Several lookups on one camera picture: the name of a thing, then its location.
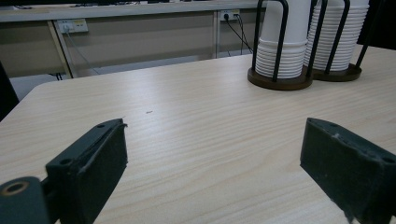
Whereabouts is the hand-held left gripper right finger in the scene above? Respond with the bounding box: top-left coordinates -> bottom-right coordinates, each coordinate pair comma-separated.
300,117 -> 396,224

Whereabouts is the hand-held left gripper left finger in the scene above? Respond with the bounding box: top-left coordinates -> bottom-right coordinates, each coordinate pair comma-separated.
45,118 -> 129,224

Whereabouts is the short stack of white cups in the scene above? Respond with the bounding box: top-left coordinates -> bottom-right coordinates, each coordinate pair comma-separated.
254,0 -> 312,79

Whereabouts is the tall stack of white cups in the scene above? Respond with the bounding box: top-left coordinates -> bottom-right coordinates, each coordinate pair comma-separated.
304,0 -> 371,72

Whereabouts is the white cable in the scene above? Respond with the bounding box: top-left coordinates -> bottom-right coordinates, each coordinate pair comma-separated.
64,29 -> 101,77

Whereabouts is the black cable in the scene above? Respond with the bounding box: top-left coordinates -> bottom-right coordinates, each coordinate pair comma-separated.
223,13 -> 254,54
235,13 -> 246,56

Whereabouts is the black wire wooden cup holder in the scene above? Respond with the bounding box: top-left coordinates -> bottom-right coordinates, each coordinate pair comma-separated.
247,0 -> 385,91

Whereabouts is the dark panel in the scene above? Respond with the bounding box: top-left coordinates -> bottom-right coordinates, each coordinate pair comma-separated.
357,0 -> 396,51

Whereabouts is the white wall socket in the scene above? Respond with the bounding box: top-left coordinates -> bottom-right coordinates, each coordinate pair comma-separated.
219,8 -> 241,22
56,18 -> 90,35

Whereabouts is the long grey desk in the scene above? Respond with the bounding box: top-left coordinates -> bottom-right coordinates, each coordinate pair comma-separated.
0,0 -> 269,79

